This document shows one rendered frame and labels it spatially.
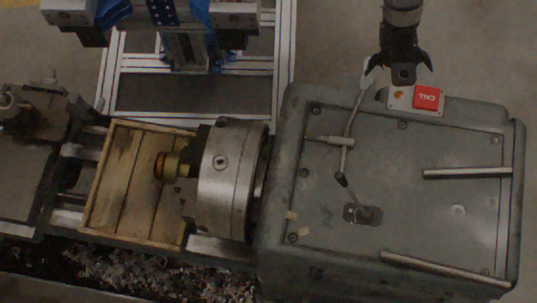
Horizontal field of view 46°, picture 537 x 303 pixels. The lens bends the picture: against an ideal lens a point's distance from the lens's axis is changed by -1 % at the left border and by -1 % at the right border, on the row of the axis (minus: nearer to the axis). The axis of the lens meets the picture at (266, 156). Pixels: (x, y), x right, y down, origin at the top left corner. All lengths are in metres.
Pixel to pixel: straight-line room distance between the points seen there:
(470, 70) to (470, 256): 1.76
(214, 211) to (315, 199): 0.25
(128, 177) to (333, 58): 1.44
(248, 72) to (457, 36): 1.06
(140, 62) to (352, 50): 1.00
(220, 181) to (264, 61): 1.34
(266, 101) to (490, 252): 1.47
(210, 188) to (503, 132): 0.70
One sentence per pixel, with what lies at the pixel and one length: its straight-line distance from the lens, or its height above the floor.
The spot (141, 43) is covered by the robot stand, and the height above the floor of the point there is 0.21.
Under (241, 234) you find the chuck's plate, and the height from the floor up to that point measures 1.12.
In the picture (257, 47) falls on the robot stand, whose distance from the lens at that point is 2.82.
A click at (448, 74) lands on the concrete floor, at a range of 3.08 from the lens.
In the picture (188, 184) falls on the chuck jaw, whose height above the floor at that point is 1.11.
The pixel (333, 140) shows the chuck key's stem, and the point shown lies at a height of 1.28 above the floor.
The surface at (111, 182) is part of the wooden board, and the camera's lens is 1.91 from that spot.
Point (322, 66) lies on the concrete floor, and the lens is 3.01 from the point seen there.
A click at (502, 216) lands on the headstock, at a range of 1.51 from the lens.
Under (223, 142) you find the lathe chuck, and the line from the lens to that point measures 1.51.
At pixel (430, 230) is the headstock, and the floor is 1.26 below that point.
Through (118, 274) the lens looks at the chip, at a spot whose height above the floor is 0.58.
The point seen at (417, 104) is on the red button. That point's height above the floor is 1.27.
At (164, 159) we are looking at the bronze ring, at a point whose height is 1.11.
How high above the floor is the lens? 2.63
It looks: 69 degrees down
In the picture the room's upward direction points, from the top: 5 degrees counter-clockwise
